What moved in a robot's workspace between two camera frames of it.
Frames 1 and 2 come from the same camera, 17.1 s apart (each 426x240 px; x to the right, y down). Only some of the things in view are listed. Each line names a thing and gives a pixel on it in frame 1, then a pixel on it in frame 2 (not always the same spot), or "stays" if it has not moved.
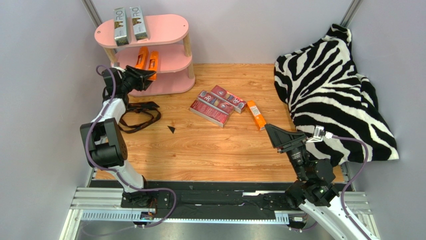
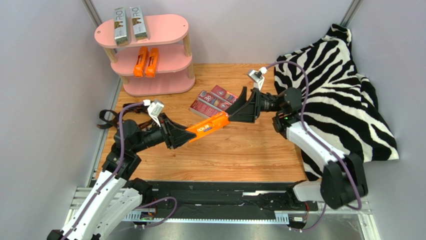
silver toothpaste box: [138, 23] stays
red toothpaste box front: [209, 114] stays
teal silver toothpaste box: [120, 31] stays
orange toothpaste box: [143, 58] stays
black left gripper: [140, 79] → [174, 134]
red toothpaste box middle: [215, 102] stays
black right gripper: [292, 144] → [255, 104]
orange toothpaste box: [258, 117] → [209, 125]
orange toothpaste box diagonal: [153, 64] stays
